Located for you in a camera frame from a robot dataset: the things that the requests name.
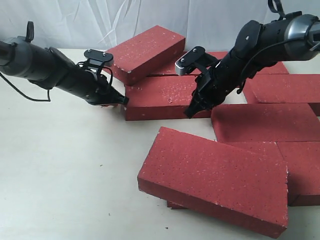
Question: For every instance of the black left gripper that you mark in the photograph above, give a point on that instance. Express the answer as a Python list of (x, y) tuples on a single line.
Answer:
[(85, 84)]

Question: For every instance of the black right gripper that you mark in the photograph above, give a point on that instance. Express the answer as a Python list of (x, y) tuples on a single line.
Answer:
[(213, 87)]

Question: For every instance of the red brick with white specks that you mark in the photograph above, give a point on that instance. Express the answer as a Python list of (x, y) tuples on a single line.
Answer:
[(159, 98)]

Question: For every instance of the large red brick front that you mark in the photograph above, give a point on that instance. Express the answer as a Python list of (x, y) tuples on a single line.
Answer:
[(180, 165)]

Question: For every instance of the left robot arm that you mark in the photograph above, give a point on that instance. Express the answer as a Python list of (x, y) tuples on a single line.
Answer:
[(49, 68)]

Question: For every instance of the red brick back row left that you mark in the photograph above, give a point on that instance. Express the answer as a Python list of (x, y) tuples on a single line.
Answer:
[(167, 69)]

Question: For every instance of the tilted red brick back left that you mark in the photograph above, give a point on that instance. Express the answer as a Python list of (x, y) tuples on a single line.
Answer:
[(141, 55)]

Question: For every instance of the red brick second row right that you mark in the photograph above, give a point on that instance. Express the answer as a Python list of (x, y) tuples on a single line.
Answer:
[(284, 88)]

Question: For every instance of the red brick back row right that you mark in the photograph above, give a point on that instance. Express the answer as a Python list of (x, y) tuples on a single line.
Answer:
[(278, 68)]

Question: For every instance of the red brick third row right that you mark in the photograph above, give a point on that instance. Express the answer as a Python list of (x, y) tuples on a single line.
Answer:
[(271, 122)]

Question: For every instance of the red brick front row hidden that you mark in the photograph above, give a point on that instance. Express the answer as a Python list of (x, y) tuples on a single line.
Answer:
[(252, 147)]

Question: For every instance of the red brick front row right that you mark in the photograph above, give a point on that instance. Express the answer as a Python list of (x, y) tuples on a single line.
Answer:
[(303, 163)]

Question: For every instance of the pale blue backdrop cloth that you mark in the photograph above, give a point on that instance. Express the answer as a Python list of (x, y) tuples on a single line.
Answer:
[(103, 24)]

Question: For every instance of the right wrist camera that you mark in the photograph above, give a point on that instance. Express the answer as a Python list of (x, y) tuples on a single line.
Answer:
[(196, 58)]

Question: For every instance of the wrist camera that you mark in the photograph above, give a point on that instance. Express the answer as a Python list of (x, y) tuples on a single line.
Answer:
[(96, 58), (196, 58)]

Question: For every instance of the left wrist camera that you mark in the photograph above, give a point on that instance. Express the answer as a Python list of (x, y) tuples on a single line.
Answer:
[(96, 58)]

